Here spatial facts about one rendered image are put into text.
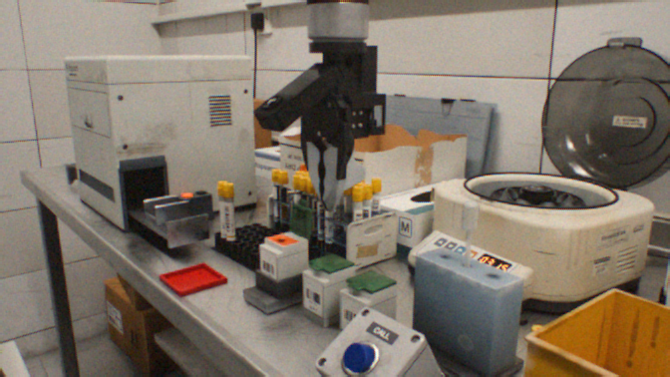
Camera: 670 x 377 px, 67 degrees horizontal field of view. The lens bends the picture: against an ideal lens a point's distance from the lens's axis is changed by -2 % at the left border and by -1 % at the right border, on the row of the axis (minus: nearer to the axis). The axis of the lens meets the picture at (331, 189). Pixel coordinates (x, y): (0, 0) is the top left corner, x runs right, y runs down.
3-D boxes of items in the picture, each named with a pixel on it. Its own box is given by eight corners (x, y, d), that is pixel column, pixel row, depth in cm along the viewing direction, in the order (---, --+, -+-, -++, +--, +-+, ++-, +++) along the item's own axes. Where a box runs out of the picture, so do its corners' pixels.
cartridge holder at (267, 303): (243, 299, 64) (241, 272, 63) (300, 280, 70) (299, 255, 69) (267, 315, 60) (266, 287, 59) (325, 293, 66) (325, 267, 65)
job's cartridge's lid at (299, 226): (291, 196, 65) (295, 196, 65) (288, 232, 66) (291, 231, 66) (310, 202, 62) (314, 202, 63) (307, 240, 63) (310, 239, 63)
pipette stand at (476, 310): (400, 346, 54) (404, 257, 51) (447, 326, 57) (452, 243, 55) (476, 395, 46) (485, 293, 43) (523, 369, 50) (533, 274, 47)
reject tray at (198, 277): (159, 280, 70) (159, 274, 69) (204, 267, 74) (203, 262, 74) (179, 297, 65) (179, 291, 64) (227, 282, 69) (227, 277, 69)
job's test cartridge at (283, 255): (260, 286, 65) (258, 239, 63) (290, 276, 68) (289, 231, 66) (278, 297, 62) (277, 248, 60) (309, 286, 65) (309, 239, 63)
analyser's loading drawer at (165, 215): (123, 216, 91) (120, 188, 90) (158, 209, 95) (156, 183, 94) (169, 248, 76) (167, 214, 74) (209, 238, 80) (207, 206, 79)
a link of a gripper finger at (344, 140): (354, 181, 62) (355, 108, 60) (344, 183, 62) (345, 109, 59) (330, 174, 66) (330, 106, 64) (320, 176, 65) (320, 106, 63)
